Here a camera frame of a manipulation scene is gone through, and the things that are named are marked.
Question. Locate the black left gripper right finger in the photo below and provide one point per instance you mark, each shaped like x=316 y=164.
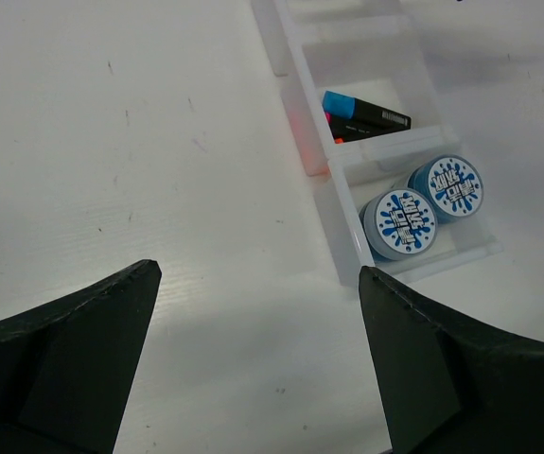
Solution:
x=450 y=383

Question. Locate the blue round jar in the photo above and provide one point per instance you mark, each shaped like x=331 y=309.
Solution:
x=398 y=224
x=452 y=186

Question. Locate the pink cap black highlighter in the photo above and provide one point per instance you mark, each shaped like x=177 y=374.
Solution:
x=336 y=122

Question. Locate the blue cap black highlighter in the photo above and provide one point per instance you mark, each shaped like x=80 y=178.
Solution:
x=352 y=108

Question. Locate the translucent three-compartment organizer tray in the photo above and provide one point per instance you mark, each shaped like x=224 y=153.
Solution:
x=368 y=50

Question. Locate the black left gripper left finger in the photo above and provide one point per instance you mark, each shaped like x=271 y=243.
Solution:
x=67 y=366

